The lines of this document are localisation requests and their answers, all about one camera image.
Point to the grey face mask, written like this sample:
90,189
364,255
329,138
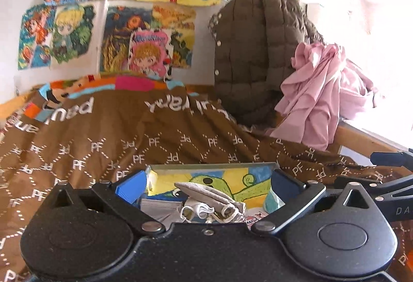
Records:
159,209

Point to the colourful striped blanket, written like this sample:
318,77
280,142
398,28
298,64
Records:
132,83

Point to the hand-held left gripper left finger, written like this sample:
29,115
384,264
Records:
130,188

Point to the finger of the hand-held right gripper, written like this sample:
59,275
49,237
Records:
387,190
393,159

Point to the white face mask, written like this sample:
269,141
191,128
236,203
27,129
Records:
196,212

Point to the painted picture tray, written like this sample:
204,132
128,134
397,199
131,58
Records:
238,178

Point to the wooden bed frame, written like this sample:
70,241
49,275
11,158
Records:
361,137

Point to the pink crumpled cloth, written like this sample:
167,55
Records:
313,101

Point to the brown quilted jacket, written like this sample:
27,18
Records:
255,59

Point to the brown patterned blanket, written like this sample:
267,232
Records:
129,140

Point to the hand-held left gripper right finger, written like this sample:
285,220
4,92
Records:
285,187

